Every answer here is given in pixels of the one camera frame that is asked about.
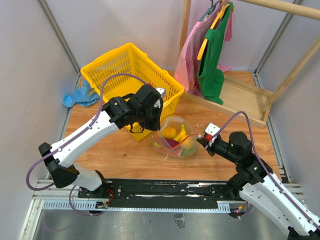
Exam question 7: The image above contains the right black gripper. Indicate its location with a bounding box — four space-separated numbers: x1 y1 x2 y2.
196 136 240 164

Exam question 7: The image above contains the yellow orange mango toy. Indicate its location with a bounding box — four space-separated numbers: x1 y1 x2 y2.
180 136 195 149

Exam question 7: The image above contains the yellow banana toy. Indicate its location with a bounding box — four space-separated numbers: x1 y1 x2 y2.
173 124 188 143

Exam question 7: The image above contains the clear zip top bag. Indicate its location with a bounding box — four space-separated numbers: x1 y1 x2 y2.
152 114 199 159

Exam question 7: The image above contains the purple eggplant toy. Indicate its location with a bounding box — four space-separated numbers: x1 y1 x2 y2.
165 138 179 148

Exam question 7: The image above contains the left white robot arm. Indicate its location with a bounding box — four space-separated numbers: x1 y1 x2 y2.
39 84 166 198

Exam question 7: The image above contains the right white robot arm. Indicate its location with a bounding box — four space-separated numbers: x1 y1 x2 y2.
197 131 320 240

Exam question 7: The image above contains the yellow plastic basket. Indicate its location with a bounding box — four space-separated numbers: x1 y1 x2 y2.
81 43 185 141

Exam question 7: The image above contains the wooden clothes rack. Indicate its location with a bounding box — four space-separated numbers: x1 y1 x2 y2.
183 0 320 128

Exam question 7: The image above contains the pink shirt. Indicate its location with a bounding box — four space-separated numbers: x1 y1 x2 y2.
174 3 233 98

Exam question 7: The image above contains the blue cloth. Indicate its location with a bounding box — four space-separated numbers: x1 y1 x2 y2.
62 80 100 108

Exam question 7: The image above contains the green shirt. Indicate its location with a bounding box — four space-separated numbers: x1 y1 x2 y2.
197 2 234 105

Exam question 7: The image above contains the grey clothes hanger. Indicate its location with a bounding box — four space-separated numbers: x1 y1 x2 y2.
199 0 222 22

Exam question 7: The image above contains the yellow clothes hanger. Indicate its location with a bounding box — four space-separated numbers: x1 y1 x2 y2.
196 1 231 62

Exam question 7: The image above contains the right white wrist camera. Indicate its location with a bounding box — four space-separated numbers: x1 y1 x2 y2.
204 122 220 147

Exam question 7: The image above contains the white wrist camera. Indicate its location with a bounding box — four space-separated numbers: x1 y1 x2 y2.
156 87 167 98
204 122 220 147

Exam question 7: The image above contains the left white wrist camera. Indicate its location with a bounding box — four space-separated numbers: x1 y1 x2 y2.
156 87 167 98

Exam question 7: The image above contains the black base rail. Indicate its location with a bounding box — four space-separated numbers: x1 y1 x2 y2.
77 178 247 212

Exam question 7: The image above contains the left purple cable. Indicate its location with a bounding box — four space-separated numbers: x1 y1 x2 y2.
26 73 152 217

